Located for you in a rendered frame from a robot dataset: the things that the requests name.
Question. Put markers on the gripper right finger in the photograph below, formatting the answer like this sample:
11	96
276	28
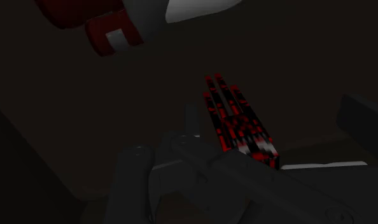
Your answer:
288	192

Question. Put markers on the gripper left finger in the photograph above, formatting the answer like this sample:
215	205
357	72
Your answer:
133	173

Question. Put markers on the red black patterned fork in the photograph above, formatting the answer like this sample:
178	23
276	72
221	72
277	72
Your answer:
238	127

